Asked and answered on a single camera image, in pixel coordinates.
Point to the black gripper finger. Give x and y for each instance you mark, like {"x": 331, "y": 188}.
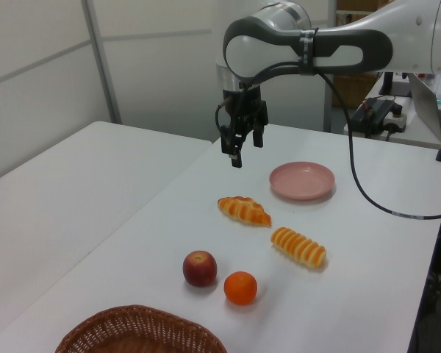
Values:
{"x": 258, "y": 137}
{"x": 235, "y": 149}

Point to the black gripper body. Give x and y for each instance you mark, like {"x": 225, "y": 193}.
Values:
{"x": 248, "y": 110}

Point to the braided toy croissant bread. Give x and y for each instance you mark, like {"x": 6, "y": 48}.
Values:
{"x": 244, "y": 211}

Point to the ridged toy bread roll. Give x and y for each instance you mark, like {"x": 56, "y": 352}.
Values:
{"x": 299, "y": 249}

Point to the red toy apple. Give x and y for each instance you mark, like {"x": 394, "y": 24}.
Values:
{"x": 199, "y": 269}

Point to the toy orange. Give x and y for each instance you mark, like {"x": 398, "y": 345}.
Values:
{"x": 240, "y": 288}

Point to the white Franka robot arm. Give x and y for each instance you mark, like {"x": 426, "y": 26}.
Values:
{"x": 353, "y": 40}

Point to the pink plate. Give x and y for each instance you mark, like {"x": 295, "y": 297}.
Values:
{"x": 301, "y": 181}

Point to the brown woven basket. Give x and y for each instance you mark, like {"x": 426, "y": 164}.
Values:
{"x": 132, "y": 334}

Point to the black power box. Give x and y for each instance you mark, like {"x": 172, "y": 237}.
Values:
{"x": 371, "y": 114}

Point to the grey emergency stop button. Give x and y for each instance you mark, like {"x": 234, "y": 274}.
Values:
{"x": 396, "y": 123}

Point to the black monitor stand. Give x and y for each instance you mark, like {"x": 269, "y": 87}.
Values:
{"x": 389, "y": 84}

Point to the cardboard box on shelf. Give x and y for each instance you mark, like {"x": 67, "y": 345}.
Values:
{"x": 354, "y": 4}

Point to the white background desk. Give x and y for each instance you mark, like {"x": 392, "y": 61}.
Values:
{"x": 415, "y": 134}

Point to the grey open laptop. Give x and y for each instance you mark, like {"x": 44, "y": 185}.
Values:
{"x": 424, "y": 103}

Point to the grey partition post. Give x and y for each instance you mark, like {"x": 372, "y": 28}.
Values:
{"x": 328, "y": 103}

